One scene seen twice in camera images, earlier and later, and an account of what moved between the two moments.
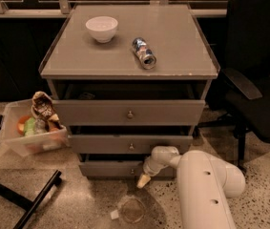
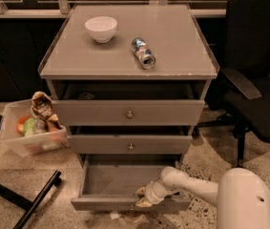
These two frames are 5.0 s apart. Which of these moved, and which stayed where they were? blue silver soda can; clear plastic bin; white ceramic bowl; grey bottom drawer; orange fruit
Moved: grey bottom drawer
Stayed: orange fruit; clear plastic bin; blue silver soda can; white ceramic bowl
